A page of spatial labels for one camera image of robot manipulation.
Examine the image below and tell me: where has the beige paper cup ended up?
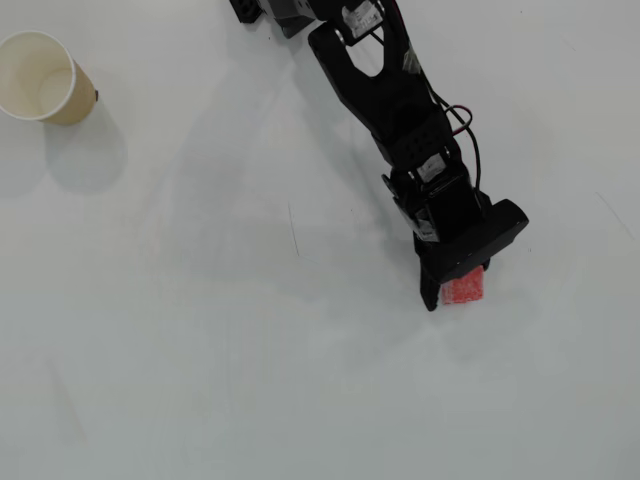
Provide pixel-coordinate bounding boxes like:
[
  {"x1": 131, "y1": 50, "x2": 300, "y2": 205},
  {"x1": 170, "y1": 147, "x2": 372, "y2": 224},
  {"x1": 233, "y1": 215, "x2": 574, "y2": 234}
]
[{"x1": 0, "y1": 30, "x2": 100, "y2": 127}]

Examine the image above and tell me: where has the black and red cable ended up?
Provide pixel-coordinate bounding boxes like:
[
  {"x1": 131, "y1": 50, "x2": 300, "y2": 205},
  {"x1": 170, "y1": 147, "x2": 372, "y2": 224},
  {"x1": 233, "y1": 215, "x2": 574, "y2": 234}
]
[{"x1": 438, "y1": 101, "x2": 485, "y2": 195}]

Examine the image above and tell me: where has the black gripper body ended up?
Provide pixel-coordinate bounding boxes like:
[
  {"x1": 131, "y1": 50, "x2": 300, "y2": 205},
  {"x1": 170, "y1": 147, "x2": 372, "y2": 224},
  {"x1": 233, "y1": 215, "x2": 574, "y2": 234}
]
[{"x1": 381, "y1": 163, "x2": 495, "y2": 247}]

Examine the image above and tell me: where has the red foam cube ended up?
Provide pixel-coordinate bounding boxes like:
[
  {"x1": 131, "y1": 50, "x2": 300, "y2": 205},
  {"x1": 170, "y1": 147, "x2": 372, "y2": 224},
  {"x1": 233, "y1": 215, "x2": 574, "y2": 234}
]
[{"x1": 440, "y1": 264, "x2": 488, "y2": 307}]

